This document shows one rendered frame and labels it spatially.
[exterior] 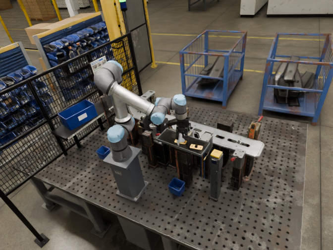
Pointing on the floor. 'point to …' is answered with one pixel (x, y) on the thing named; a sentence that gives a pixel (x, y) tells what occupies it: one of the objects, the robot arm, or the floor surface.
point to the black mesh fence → (41, 239)
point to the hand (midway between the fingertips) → (180, 139)
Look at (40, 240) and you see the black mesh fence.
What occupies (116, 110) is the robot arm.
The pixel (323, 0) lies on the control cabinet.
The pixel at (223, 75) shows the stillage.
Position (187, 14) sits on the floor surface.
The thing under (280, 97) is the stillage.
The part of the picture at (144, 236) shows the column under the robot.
